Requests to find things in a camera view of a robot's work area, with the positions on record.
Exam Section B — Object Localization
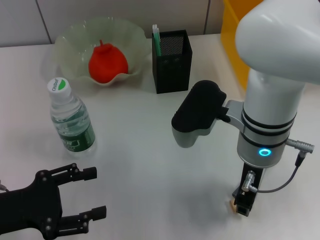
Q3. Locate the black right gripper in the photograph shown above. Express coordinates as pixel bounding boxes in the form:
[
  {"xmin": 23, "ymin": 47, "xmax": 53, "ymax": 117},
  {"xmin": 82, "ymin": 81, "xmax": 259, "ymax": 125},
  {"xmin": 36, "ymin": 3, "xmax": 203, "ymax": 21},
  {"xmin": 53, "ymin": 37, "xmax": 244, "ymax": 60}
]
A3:
[{"xmin": 231, "ymin": 161, "xmax": 266, "ymax": 218}]

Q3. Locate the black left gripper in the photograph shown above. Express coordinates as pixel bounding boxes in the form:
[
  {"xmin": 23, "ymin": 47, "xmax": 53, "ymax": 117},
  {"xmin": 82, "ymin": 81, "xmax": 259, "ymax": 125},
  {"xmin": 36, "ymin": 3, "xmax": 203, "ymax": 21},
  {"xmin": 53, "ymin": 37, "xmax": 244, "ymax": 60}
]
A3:
[{"xmin": 0, "ymin": 162, "xmax": 108, "ymax": 240}]

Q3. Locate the clear green-label water bottle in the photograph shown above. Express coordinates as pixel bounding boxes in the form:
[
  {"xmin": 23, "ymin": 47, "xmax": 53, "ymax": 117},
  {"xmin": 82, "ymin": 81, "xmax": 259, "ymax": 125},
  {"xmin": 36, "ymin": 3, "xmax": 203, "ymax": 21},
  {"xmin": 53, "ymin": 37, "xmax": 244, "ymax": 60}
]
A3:
[{"xmin": 46, "ymin": 76, "xmax": 98, "ymax": 159}]

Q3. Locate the orange fruit with stem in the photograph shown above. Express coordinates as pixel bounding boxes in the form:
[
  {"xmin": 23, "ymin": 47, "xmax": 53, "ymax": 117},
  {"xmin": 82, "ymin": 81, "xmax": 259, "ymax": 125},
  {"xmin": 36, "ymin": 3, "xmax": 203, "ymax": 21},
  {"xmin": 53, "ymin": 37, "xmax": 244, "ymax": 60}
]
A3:
[{"xmin": 88, "ymin": 39, "xmax": 130, "ymax": 85}]

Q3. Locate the green pen with white clip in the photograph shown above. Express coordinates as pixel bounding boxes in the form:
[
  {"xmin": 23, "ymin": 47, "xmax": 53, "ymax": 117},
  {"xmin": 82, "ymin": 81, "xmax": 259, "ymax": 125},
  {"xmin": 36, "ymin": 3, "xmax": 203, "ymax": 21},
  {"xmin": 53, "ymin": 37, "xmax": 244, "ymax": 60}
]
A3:
[{"xmin": 152, "ymin": 23, "xmax": 163, "ymax": 58}]

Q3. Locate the translucent green wavy fruit plate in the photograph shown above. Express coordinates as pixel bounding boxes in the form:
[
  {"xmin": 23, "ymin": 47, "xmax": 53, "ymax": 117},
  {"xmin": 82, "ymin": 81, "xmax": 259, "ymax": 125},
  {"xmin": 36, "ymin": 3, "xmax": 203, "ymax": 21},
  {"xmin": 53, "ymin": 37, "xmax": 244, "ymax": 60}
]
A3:
[{"xmin": 53, "ymin": 16, "xmax": 148, "ymax": 88}]

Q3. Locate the black mesh pen holder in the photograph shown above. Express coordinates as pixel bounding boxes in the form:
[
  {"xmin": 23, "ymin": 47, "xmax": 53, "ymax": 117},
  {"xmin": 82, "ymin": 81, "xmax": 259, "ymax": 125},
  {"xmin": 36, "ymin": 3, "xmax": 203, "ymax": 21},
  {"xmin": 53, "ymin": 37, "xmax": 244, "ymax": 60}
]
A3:
[{"xmin": 151, "ymin": 29, "xmax": 193, "ymax": 95}]

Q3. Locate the yellow plastic storage bin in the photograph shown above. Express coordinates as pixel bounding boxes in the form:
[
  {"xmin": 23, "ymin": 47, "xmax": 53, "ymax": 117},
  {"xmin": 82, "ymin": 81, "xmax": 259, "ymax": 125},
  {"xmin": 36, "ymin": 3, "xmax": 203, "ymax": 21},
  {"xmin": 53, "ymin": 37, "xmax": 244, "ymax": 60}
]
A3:
[{"xmin": 220, "ymin": 0, "xmax": 266, "ymax": 91}]

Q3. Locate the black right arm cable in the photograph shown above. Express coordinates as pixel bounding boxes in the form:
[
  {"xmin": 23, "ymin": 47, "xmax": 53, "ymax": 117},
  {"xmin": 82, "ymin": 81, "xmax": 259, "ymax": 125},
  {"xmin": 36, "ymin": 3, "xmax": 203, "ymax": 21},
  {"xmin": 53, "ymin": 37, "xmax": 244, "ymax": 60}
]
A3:
[{"xmin": 241, "ymin": 138, "xmax": 315, "ymax": 194}]

